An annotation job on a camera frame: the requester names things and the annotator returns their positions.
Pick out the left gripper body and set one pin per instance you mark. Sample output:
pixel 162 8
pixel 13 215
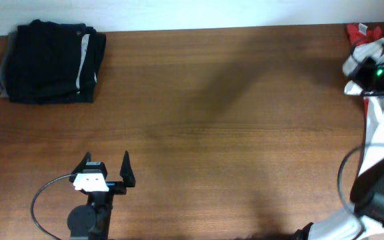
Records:
pixel 117 188

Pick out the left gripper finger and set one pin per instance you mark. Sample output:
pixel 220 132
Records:
pixel 80 167
pixel 126 171

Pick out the white t-shirt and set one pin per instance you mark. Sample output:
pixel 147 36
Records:
pixel 374 103

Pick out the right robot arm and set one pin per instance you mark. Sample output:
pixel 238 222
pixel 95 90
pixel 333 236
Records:
pixel 360 178

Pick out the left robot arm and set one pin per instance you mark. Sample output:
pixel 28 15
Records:
pixel 92 220

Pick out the folded black clothes stack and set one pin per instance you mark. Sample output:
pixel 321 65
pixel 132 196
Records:
pixel 51 63

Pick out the red t-shirt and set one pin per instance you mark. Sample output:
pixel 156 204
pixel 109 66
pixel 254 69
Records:
pixel 360 34

